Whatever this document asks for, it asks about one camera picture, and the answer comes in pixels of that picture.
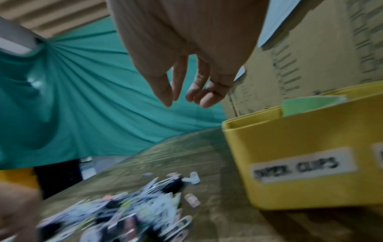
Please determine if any green divider card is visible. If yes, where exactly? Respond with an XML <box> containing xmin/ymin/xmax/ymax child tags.
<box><xmin>281</xmin><ymin>94</ymin><xmax>348</xmax><ymax>118</ymax></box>

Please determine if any person's right hand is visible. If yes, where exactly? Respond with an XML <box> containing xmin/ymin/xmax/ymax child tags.
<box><xmin>106</xmin><ymin>0</ymin><xmax>270</xmax><ymax>109</ymax></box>

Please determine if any large printed cardboard box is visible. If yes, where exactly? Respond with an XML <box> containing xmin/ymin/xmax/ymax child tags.
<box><xmin>221</xmin><ymin>0</ymin><xmax>383</xmax><ymax>119</ymax></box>

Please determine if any person's left hand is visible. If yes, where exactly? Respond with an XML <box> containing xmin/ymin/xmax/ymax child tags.
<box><xmin>0</xmin><ymin>182</ymin><xmax>41</xmax><ymax>242</ymax></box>

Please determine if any pile of coloured paper clips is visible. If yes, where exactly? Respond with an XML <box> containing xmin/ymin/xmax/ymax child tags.
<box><xmin>36</xmin><ymin>171</ymin><xmax>201</xmax><ymax>242</ymax></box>

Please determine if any white frame beam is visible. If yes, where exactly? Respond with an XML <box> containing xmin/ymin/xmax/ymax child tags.
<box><xmin>0</xmin><ymin>16</ymin><xmax>40</xmax><ymax>55</ymax></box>

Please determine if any green cloth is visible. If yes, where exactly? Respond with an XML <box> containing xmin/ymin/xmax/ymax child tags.
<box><xmin>0</xmin><ymin>16</ymin><xmax>228</xmax><ymax>170</ymax></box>

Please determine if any white paper sheet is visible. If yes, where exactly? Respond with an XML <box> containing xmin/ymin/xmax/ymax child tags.
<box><xmin>257</xmin><ymin>0</ymin><xmax>306</xmax><ymax>48</ymax></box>

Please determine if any yellow plastic tray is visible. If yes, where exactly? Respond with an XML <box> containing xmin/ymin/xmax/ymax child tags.
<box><xmin>221</xmin><ymin>81</ymin><xmax>383</xmax><ymax>211</ymax></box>

